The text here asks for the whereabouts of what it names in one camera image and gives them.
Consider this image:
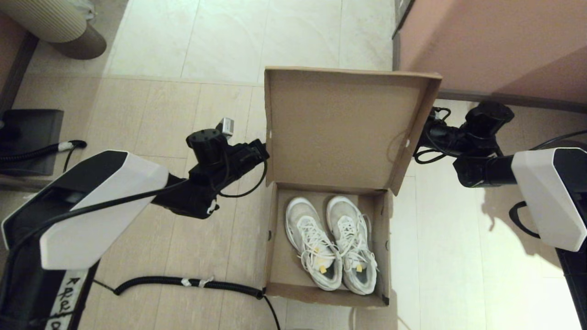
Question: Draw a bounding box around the brown cardboard shoe box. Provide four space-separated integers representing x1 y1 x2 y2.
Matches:
264 66 443 308

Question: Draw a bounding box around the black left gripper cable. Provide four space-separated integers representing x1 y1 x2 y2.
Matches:
9 154 269 257

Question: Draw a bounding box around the black coiled cable white collar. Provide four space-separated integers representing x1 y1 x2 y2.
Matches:
0 140 89 174

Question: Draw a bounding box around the dark grey square plate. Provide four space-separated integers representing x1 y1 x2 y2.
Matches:
0 109 65 177

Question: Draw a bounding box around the white plastic bag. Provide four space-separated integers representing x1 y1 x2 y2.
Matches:
73 0 98 24

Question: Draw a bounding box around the pink cabinet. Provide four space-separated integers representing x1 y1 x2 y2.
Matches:
391 0 587 114

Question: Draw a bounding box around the white sneaker black insole print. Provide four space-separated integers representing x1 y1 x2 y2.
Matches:
327 196 379 295

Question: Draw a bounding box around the black coiled cable white tape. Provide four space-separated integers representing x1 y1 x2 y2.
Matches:
94 275 282 330

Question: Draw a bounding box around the black ribbed right arm hose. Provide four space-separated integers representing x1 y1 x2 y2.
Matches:
509 201 543 240

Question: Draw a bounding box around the ribbed beige column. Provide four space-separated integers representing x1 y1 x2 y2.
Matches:
0 0 89 44

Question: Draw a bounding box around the white sneaker orange insole print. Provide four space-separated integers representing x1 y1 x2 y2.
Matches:
285 197 343 292

